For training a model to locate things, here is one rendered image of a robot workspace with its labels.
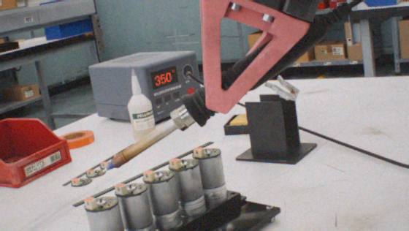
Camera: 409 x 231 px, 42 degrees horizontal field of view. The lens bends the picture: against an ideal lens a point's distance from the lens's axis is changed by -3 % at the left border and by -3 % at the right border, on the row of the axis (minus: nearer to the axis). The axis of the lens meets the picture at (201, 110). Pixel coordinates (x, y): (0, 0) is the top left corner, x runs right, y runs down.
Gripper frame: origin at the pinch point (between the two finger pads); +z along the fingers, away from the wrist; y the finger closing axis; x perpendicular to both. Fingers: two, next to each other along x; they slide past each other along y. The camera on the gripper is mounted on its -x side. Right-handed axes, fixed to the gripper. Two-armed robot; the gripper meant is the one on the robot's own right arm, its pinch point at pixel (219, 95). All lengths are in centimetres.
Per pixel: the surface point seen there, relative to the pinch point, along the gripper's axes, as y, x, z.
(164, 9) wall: -568, -17, 28
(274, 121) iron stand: -21.4, 9.3, 4.5
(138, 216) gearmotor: -1.4, -2.5, 10.6
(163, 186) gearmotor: -3.4, -1.3, 8.6
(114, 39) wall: -614, -63, 83
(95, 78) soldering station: -54, -14, 13
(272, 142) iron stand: -21.7, 10.1, 6.9
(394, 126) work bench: -26.1, 24.8, 1.4
